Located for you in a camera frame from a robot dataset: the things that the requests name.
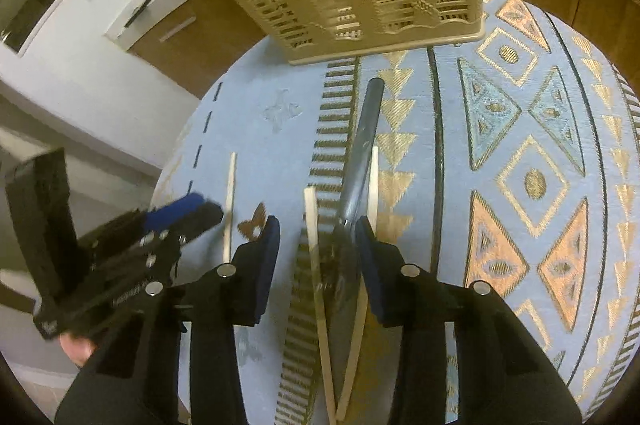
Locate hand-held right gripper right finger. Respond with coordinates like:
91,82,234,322
353,215,585,425

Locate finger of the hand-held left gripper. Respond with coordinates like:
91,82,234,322
164,200,224,244
144,192,207,229

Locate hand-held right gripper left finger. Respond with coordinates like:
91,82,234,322
54,215,282,425

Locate wooden chopstick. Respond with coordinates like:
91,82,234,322
222,152,237,266
303,186,338,425
335,146,381,422

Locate dark grey plastic spoon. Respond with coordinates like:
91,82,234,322
320,78,386,321

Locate person's left hand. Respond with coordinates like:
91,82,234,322
59,332,98,368

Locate patterned blue tablecloth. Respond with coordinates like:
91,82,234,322
150,0,640,425

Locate white refrigerator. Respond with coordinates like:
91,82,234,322
0,0,201,171

